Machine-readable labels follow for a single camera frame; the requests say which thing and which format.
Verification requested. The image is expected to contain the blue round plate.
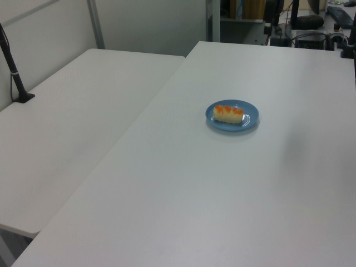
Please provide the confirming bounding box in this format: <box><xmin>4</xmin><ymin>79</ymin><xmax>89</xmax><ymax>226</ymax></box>
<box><xmin>205</xmin><ymin>99</ymin><xmax>260</xmax><ymax>132</ymax></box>

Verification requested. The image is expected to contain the black clamp stand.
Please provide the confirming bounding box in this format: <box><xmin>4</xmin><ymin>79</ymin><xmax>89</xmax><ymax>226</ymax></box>
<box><xmin>339</xmin><ymin>24</ymin><xmax>356</xmax><ymax>60</ymax></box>

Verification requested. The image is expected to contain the black computer keyboard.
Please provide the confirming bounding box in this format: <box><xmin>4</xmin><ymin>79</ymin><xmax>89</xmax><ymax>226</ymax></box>
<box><xmin>325</xmin><ymin>6</ymin><xmax>354</xmax><ymax>28</ymax></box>

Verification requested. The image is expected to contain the black electronics box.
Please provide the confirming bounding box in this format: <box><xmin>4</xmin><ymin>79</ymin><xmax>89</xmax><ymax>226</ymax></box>
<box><xmin>294</xmin><ymin>30</ymin><xmax>328</xmax><ymax>51</ymax></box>

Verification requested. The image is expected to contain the black vertical monitor pole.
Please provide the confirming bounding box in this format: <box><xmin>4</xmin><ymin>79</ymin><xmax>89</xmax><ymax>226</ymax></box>
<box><xmin>290</xmin><ymin>0</ymin><xmax>300</xmax><ymax>28</ymax></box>

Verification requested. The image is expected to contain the dark padded wrist rest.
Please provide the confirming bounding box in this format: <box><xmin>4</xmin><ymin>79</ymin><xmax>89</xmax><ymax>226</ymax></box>
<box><xmin>295</xmin><ymin>15</ymin><xmax>325</xmax><ymax>29</ymax></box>

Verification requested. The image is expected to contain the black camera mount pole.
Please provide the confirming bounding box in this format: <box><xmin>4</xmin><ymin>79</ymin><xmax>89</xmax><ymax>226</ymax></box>
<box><xmin>0</xmin><ymin>22</ymin><xmax>36</xmax><ymax>104</ymax></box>

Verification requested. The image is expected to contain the brown cardboard box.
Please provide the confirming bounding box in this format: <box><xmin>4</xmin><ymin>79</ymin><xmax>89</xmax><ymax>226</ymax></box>
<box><xmin>229</xmin><ymin>0</ymin><xmax>265</xmax><ymax>21</ymax></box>

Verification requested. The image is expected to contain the bread loaf with orange topping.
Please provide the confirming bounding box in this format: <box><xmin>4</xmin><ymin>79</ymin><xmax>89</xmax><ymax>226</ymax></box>
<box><xmin>213</xmin><ymin>104</ymin><xmax>245</xmax><ymax>124</ymax></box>

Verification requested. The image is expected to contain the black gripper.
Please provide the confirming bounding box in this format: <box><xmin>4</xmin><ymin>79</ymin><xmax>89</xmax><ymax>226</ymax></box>
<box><xmin>263</xmin><ymin>0</ymin><xmax>285</xmax><ymax>37</ymax></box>

